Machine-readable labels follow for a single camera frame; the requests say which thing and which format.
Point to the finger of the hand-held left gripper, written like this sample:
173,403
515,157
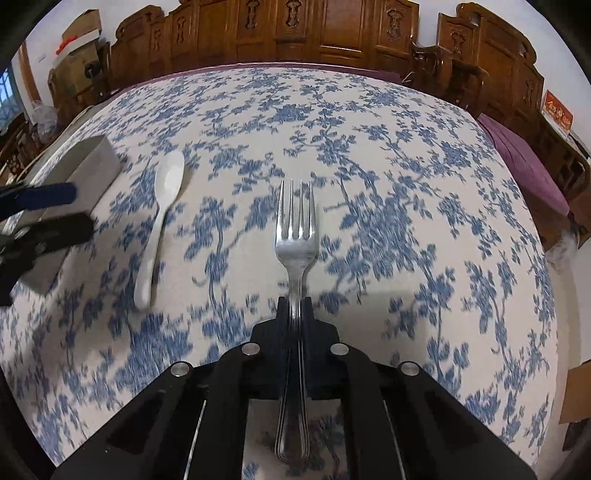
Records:
64,230
51,194

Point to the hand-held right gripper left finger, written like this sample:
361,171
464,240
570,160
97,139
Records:
272,350

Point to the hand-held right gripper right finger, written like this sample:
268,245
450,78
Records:
316,350

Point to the rectangular metal container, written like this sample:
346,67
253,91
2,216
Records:
87,166

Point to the metal fork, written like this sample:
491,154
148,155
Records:
295,249

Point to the clear plastic bag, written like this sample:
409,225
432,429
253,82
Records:
45,119

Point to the window with metal grille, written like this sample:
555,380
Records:
7,101

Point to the white plastic spoon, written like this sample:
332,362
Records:
168,177

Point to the cardboard box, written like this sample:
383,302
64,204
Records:
83,25

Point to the blue floral tablecloth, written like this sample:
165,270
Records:
392,161

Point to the purple bench cushion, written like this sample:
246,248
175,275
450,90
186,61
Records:
521,157

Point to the purple table underlay cloth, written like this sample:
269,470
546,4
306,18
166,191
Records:
374,74

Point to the wooden side cabinet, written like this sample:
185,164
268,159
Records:
563,175

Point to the short carved wooden bench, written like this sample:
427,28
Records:
498,50

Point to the red wall poster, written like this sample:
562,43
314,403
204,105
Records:
556,113

